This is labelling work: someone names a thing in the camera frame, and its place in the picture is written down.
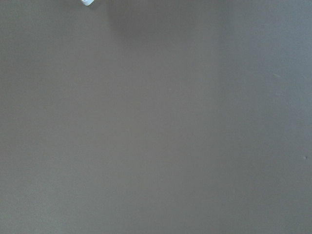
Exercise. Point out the white wire cup rack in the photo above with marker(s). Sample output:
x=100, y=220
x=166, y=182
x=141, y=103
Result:
x=87, y=2

